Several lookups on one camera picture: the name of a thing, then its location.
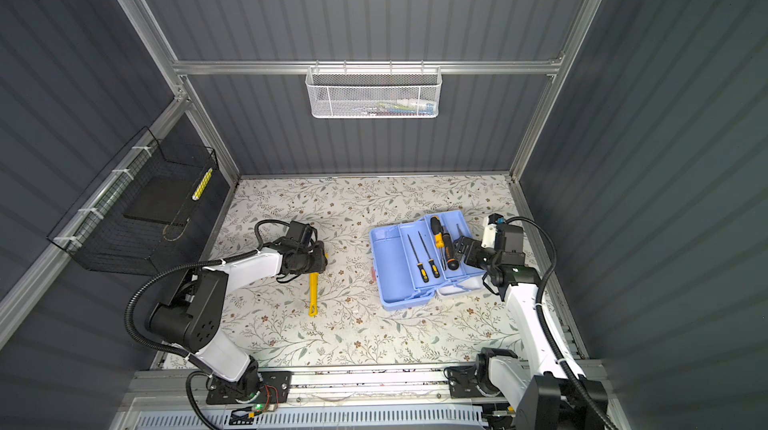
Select yellow pipe wrench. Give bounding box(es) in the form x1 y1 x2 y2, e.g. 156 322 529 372
308 255 328 317

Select yellow black handled screwdriver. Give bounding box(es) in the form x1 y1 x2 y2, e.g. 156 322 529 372
429 215 446 268

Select slim yellow black screwdriver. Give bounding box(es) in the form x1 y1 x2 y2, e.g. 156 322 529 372
418 233 441 278

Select thin black screwdriver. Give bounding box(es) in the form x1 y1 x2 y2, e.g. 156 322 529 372
407 235 429 283

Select white blue tool box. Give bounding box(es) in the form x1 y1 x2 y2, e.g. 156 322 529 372
369 210 483 312

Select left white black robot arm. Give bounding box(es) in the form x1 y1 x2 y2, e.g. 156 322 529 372
145 219 328 404

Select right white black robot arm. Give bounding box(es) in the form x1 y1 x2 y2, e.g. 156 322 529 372
443 213 616 429

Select floral table mat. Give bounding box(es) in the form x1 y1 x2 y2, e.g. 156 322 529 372
211 175 523 367

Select black pad in basket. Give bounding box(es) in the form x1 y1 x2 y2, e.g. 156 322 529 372
123 176 199 226

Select pens in white basket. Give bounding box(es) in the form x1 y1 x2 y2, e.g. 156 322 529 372
352 98 438 117

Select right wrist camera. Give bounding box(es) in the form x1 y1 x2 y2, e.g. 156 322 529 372
481 213 504 249

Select right black corrugated cable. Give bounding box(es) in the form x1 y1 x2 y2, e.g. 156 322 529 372
503 215 619 430

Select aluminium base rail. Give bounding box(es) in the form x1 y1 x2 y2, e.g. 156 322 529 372
115 363 506 420

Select white wire mesh basket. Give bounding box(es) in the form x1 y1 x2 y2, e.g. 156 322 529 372
305 68 443 119

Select black wire basket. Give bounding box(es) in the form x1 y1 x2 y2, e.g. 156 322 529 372
48 127 218 276

